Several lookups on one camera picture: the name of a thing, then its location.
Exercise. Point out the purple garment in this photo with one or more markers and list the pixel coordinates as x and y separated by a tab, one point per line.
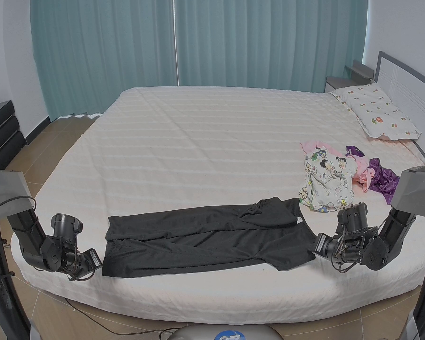
382	179

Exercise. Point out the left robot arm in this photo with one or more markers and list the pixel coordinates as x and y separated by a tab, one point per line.
28	239

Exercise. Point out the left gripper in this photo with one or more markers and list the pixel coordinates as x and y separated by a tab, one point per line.
83	264

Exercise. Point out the black T-shirt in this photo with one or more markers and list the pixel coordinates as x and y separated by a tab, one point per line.
198	236

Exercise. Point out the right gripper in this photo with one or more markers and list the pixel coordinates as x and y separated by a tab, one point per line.
336	248

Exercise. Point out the black chest of drawers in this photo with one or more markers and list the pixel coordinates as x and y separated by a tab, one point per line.
1	133

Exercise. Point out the blue-green curtain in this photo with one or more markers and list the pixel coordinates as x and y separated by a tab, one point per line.
269	30
102	41

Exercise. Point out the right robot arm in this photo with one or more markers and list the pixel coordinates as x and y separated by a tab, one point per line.
396	232

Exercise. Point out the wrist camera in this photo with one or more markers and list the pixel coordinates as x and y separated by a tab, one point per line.
95	259
319	243

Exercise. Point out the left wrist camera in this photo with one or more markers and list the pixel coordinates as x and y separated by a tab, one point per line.
95	259

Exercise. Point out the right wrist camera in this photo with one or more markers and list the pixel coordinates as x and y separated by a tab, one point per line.
319	243

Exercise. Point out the white printed garment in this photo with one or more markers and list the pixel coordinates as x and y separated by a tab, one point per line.
325	182

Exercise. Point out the white printed pillow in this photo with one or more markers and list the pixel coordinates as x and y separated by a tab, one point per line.
375	108

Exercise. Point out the bed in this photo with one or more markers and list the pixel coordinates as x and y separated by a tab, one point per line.
198	136

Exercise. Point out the pink garment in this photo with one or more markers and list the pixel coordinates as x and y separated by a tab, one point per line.
361	179

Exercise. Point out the grey bedside table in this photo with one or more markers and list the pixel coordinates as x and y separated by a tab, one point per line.
361	70

